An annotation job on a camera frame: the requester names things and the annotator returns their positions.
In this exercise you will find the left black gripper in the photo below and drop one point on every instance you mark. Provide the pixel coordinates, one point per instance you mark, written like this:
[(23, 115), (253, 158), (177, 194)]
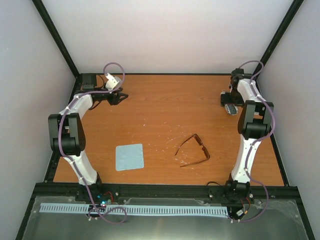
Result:
[(114, 99)]

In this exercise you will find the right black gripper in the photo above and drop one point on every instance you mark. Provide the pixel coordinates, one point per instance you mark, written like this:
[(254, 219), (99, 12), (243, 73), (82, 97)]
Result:
[(224, 99)]

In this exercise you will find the flag newsprint glasses case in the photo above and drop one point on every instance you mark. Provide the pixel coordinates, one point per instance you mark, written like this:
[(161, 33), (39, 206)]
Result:
[(231, 109)]

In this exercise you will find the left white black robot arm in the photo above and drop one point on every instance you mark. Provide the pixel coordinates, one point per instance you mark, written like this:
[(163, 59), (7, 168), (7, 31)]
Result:
[(66, 132)]

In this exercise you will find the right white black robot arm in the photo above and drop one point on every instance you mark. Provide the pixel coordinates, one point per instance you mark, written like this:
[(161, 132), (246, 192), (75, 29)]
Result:
[(253, 125)]

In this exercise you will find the brown tinted sunglasses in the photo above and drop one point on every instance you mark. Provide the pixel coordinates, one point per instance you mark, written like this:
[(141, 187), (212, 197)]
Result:
[(193, 150)]

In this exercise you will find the light blue cleaning cloth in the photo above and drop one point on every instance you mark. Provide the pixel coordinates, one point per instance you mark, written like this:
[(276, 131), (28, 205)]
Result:
[(129, 157)]

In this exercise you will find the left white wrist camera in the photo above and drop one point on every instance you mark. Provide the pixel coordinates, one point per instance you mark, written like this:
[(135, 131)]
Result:
[(112, 82)]

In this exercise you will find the black frame post left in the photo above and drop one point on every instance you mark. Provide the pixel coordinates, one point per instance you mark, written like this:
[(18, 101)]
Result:
[(47, 20)]

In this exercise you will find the black frame post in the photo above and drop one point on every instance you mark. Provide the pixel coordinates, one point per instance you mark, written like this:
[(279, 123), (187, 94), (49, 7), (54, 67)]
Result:
[(283, 26), (47, 20)]

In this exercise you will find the black frame post right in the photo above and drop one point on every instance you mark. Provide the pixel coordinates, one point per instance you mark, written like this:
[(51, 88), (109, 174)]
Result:
[(283, 26)]

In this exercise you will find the black aluminium front rail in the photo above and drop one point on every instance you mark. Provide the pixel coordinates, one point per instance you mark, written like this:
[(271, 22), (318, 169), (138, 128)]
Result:
[(156, 190)]

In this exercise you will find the light blue slotted cable duct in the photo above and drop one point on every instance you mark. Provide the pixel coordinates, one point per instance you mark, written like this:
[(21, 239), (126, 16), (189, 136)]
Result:
[(139, 210)]

